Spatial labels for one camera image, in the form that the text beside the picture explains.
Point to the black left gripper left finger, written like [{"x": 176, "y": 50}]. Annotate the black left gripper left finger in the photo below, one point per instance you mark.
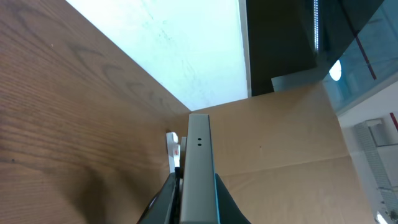
[{"x": 165, "y": 206}]

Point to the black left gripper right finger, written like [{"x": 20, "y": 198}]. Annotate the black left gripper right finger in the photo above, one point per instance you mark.
[{"x": 228, "y": 210}]

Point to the white power strip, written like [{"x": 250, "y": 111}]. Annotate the white power strip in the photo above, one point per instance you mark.
[{"x": 173, "y": 150}]

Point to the brown cardboard panel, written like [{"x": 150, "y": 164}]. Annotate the brown cardboard panel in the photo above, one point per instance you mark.
[{"x": 283, "y": 159}]

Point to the grey box behind cardboard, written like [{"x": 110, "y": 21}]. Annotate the grey box behind cardboard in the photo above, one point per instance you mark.
[{"x": 298, "y": 79}]

